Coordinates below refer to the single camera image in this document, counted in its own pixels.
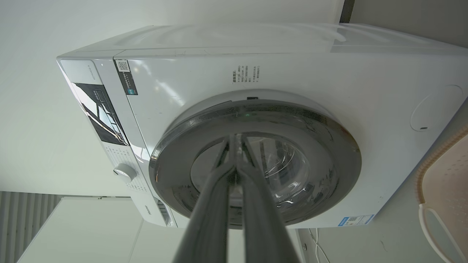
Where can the silver washing machine dial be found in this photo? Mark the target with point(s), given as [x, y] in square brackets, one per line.
[124, 172]

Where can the beige plastic laundry basket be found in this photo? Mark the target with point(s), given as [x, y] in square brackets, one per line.
[446, 190]

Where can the white cabinet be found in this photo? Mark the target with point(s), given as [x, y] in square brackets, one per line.
[91, 233]

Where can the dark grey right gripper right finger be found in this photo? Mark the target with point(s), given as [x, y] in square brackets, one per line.
[261, 219]

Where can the round grey washing machine door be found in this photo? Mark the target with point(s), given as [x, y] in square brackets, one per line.
[314, 146]

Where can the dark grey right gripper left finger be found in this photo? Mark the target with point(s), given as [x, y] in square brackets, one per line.
[208, 219]

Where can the white front-load washing machine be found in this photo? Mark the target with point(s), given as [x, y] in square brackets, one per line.
[278, 69]

